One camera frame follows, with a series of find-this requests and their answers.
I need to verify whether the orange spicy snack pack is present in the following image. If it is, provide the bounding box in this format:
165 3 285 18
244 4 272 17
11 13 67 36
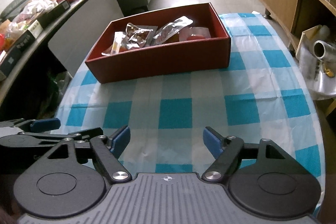
101 47 127 56

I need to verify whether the thin yellow snack stick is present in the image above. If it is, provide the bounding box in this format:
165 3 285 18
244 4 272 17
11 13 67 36
112 31 126 48

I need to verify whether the brown snack packet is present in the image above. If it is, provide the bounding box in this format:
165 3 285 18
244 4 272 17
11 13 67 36
121 23 158 51

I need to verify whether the Kaprons wafer pack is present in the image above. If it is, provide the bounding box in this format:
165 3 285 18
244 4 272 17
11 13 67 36
179 27 211 42

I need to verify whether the sausage vacuum pack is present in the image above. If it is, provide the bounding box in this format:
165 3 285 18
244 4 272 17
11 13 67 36
151 16 194 46

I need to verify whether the blue checkered tablecloth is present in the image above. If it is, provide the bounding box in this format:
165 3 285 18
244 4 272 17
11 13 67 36
56 12 325 186

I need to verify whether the long black gift box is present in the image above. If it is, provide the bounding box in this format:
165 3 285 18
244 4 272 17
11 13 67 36
0 20 43 81

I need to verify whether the grey curved side table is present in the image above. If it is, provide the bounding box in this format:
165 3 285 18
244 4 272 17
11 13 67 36
1 0 123 102

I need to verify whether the red cardboard box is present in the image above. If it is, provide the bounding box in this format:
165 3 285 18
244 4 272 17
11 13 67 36
85 3 231 84

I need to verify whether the white plastic bags pile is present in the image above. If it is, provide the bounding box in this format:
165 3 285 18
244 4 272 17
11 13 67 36
1 0 58 39

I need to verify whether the metal kettle in bag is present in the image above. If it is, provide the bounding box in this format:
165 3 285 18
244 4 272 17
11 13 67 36
295 25 335 100

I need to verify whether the wooden cabinet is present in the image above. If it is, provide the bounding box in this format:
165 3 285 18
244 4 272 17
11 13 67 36
260 0 335 50

